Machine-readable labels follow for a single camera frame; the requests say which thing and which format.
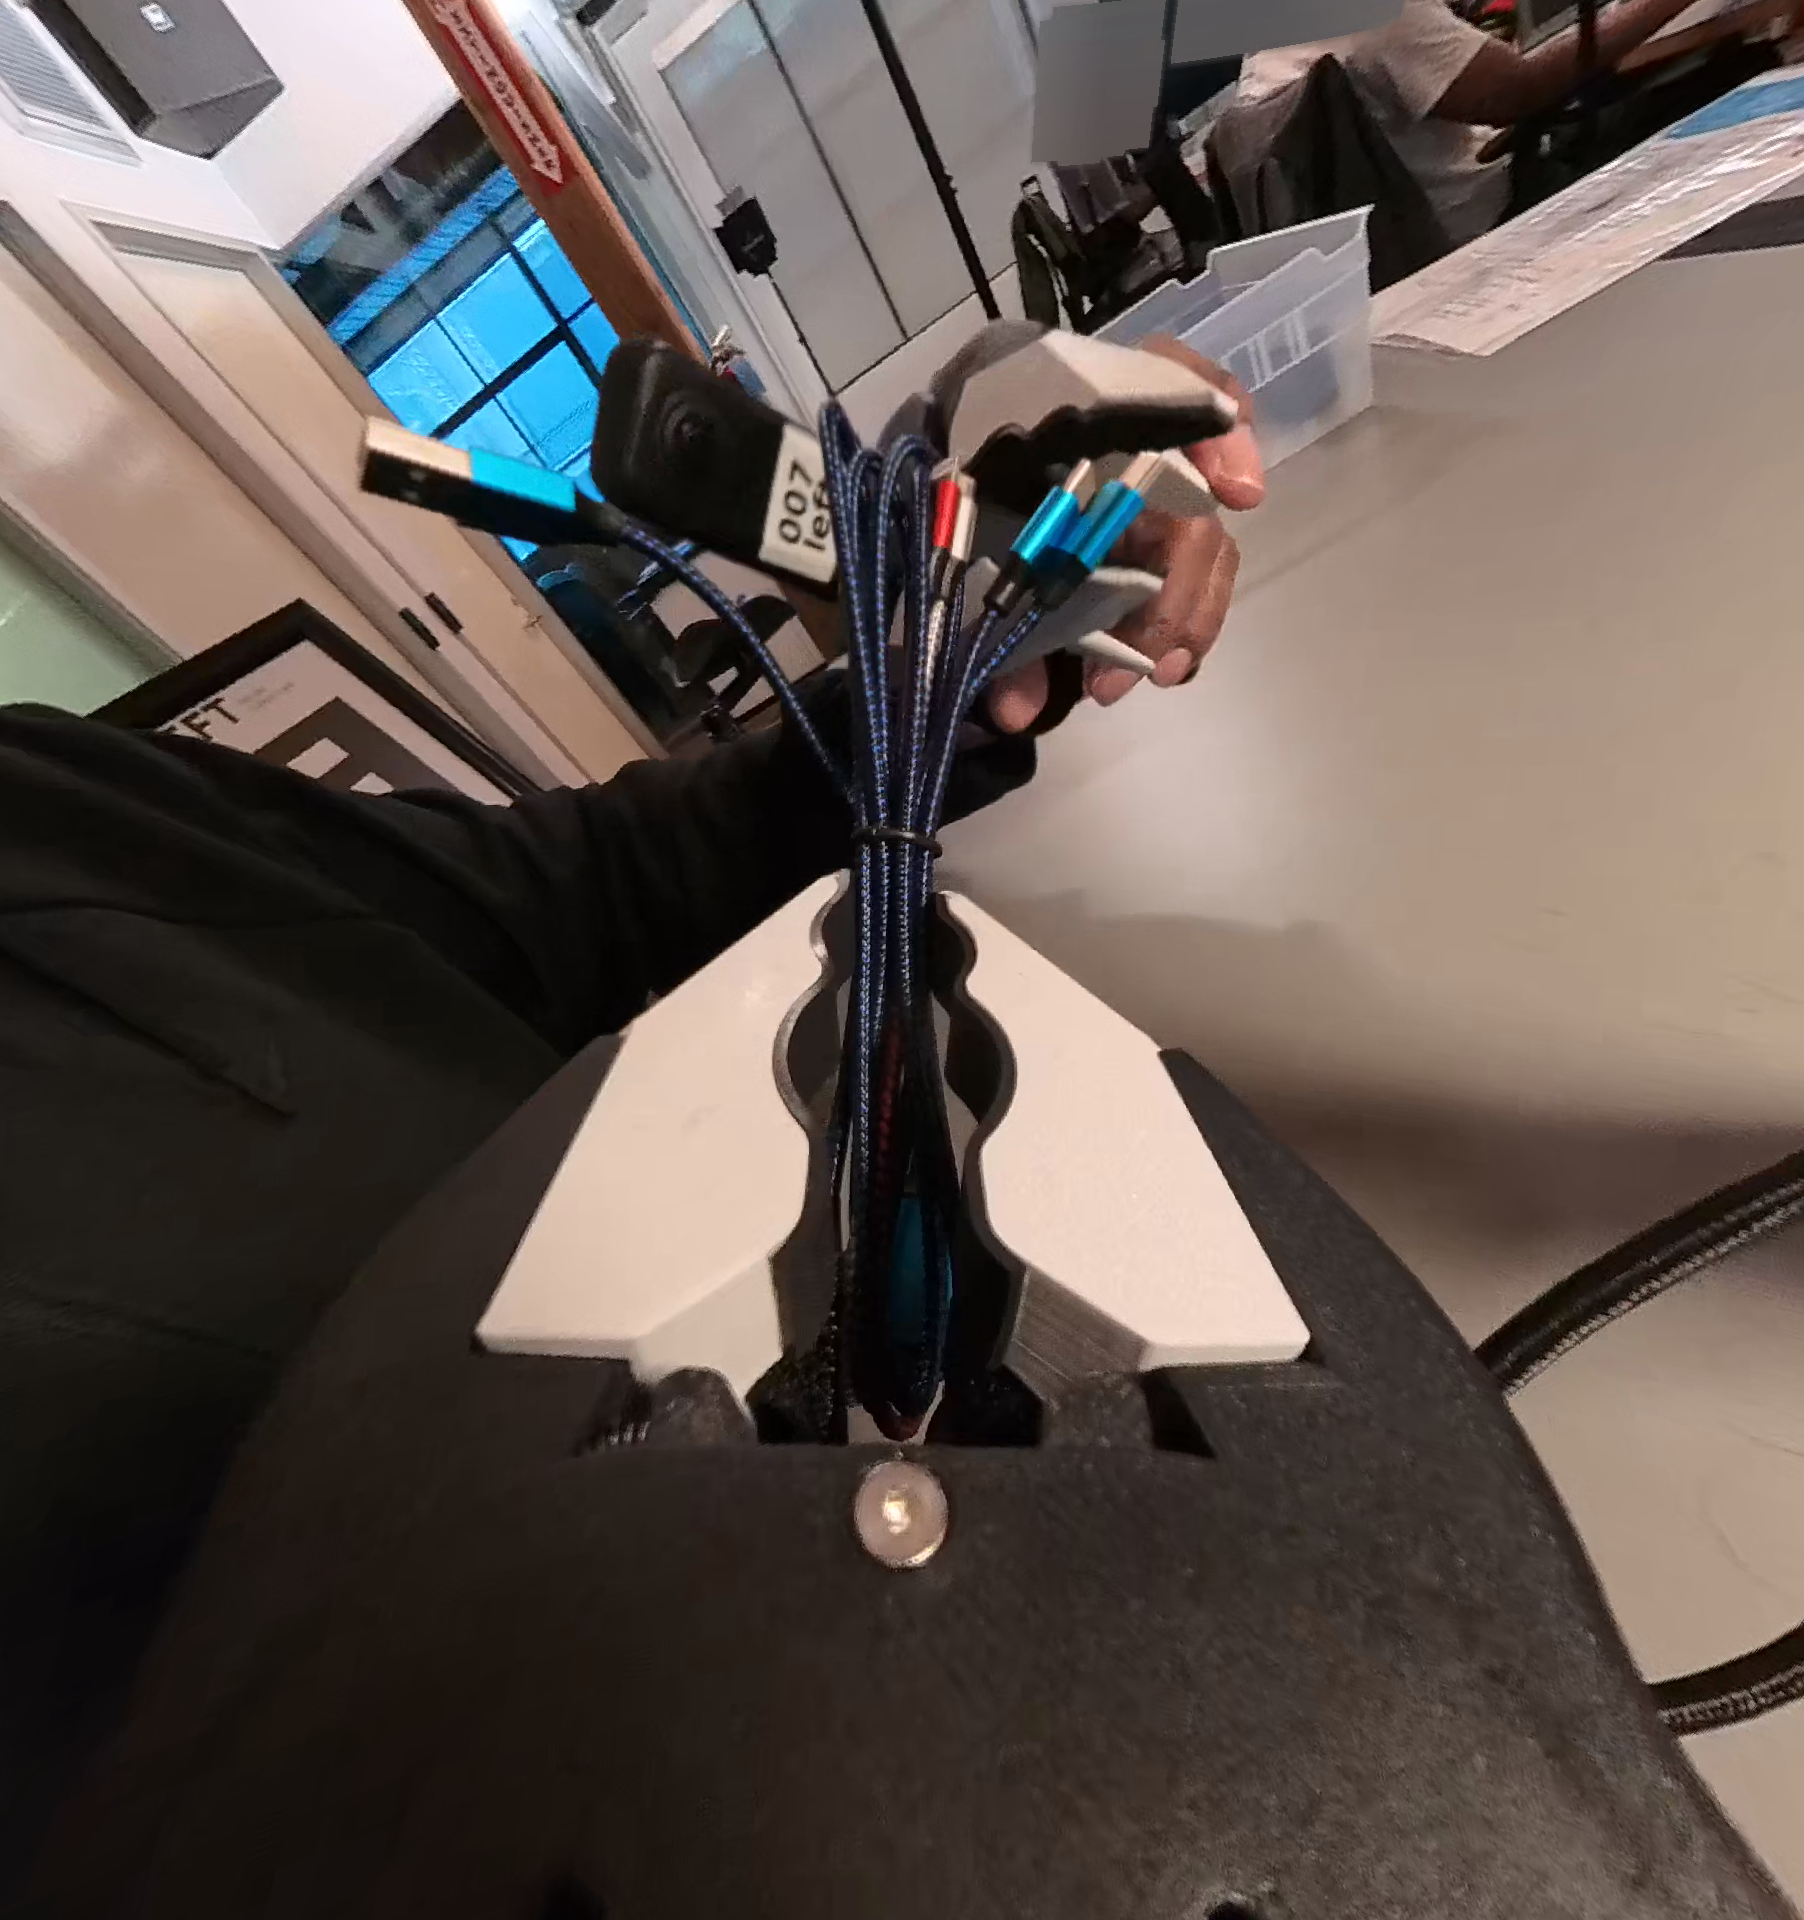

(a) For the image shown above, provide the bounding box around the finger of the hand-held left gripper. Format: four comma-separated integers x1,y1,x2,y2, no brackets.
980,450,1221,682
974,325,1243,455

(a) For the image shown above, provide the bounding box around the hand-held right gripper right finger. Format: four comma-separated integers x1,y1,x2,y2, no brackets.
933,891,1312,1390

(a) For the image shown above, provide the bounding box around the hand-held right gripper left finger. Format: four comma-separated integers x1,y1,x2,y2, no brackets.
474,871,857,1411

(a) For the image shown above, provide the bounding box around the clear plastic bin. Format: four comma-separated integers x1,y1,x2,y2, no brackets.
1089,202,1376,470

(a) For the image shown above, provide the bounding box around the blue braided multi-plug usb cable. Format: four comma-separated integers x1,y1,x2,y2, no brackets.
359,398,1219,1448

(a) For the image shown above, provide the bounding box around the orange plug black usb cable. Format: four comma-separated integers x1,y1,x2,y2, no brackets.
1472,1118,1804,1739

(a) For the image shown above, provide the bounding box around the person's left forearm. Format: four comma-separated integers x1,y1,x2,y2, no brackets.
498,661,1084,1059

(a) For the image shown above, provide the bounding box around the wooden beam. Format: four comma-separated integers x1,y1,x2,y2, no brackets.
405,0,724,376

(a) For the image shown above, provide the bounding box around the black tripod pole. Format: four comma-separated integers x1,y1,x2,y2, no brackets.
860,0,1007,324

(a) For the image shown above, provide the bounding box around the black framed sign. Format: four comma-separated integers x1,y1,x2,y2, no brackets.
91,599,544,810

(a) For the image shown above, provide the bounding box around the printed paper sheet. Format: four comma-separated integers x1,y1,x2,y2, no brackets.
1368,52,1804,358

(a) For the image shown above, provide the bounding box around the black wall speaker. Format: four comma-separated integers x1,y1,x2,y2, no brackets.
33,0,287,159

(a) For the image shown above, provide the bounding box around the white wall vent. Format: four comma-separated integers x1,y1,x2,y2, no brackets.
0,0,142,163

